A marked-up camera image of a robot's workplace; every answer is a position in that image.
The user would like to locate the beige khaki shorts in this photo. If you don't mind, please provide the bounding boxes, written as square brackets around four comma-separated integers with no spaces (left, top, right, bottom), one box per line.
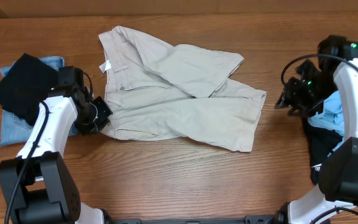
[99,26,266,152]

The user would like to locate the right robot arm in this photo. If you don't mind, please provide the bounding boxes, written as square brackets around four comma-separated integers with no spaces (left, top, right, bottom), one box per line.
[268,35,358,223]

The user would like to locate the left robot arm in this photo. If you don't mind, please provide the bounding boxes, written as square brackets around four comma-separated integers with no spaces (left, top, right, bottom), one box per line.
[0,66,112,224]

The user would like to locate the light blue shirt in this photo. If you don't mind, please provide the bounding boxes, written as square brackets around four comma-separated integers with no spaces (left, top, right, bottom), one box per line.
[307,91,345,156]

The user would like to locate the black Nike t-shirt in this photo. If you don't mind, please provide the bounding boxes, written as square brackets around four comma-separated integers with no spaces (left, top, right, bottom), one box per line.
[302,118,343,185]

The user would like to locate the folded black garment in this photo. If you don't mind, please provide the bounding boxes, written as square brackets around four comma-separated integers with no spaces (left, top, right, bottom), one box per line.
[0,54,58,126]

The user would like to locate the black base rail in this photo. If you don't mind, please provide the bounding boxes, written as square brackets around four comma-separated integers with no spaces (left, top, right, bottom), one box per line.
[106,212,289,224]

